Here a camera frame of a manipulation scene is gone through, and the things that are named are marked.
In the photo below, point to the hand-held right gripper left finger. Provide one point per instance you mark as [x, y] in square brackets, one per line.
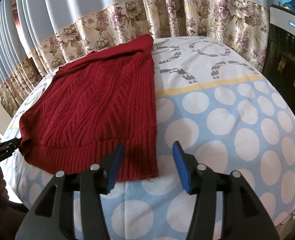
[115, 170]

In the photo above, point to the black white water dispenser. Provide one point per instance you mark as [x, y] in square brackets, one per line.
[282, 55]

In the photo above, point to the blue floral hem curtain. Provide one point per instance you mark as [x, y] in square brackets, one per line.
[87, 0]

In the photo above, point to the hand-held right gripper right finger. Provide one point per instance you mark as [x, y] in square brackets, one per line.
[181, 167]

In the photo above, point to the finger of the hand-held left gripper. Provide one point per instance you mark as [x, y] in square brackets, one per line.
[5, 148]

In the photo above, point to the red knitted sweater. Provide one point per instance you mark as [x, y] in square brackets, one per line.
[92, 105]

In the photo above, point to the dotted printed bed sheet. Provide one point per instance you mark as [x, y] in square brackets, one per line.
[225, 130]

